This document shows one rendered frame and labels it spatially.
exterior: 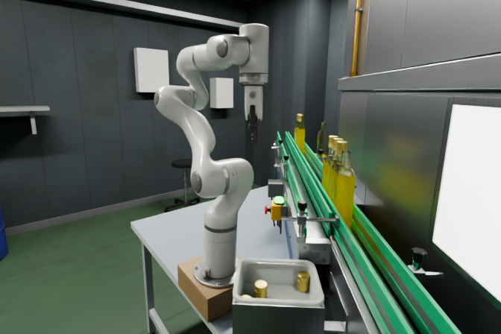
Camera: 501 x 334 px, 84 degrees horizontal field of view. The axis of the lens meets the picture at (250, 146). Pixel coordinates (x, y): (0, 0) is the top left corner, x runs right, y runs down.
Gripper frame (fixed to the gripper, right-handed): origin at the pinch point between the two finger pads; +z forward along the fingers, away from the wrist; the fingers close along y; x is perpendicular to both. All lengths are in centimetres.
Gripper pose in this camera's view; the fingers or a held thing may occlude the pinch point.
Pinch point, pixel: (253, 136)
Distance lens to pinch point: 84.7
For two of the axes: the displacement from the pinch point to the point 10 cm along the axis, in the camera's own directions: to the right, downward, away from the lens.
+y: 0.4, -1.9, 9.8
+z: -0.1, 9.8, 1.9
